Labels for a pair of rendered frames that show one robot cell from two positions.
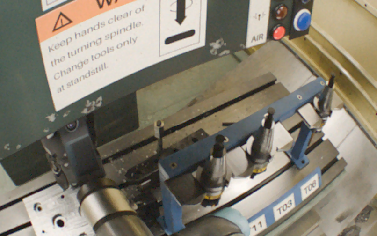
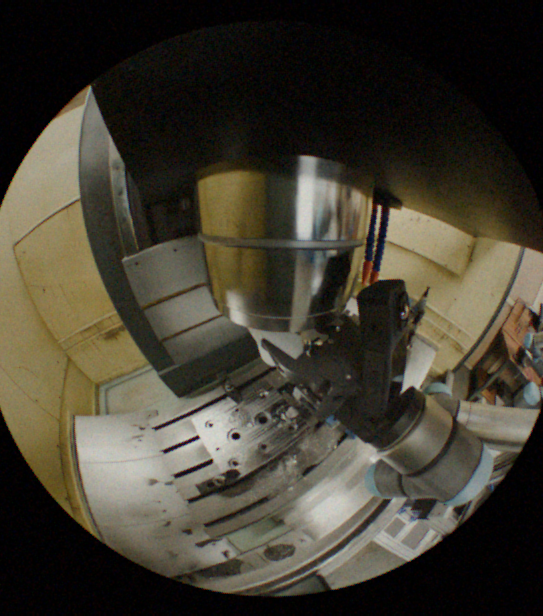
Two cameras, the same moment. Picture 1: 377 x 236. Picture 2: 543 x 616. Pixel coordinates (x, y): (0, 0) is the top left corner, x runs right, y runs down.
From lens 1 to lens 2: 0.42 m
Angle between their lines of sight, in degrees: 13
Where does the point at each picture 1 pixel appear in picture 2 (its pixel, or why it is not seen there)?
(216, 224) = (441, 399)
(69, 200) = (244, 412)
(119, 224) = (462, 436)
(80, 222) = (258, 431)
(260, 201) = not seen: hidden behind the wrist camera
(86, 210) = (415, 449)
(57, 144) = (324, 364)
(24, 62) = not seen: outside the picture
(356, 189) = (415, 367)
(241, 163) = not seen: hidden behind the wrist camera
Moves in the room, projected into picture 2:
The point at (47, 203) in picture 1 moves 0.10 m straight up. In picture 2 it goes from (220, 420) to (211, 409)
